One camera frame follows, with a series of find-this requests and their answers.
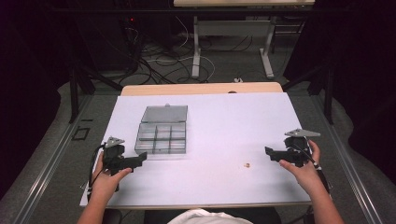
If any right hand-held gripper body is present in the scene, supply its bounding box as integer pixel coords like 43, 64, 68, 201
283, 128, 322, 168

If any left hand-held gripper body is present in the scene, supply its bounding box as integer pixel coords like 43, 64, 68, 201
102, 136, 127, 175

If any person's left hand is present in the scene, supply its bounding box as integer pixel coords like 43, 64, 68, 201
91, 151, 134, 200

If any person's right hand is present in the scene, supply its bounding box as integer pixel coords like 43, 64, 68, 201
278, 139, 322, 194

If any clear plastic compartment box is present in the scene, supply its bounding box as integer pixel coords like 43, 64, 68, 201
134, 104, 189, 156

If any white table cover sheet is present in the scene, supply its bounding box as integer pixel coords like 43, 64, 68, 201
79, 91, 313, 208

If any black metal stand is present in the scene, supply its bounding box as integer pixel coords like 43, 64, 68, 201
280, 60, 335, 126
68, 60, 124, 124

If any person's white shirt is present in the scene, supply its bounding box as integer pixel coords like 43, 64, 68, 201
167, 208, 254, 224

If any black power strip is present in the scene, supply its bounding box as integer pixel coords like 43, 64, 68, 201
120, 15, 142, 34

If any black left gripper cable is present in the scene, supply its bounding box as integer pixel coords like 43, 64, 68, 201
88, 144, 107, 200

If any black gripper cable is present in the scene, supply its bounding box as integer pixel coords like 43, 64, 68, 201
298, 139, 332, 194
88, 144, 107, 200

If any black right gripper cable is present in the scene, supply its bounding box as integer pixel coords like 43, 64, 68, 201
298, 139, 332, 194

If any aluminium floor rail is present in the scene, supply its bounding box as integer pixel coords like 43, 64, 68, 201
11, 92, 95, 224
306, 92, 385, 224

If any tangle of floor cables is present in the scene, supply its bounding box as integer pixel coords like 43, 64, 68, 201
124, 15, 254, 86

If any white metal desk frame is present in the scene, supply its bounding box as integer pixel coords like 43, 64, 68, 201
191, 15, 277, 79

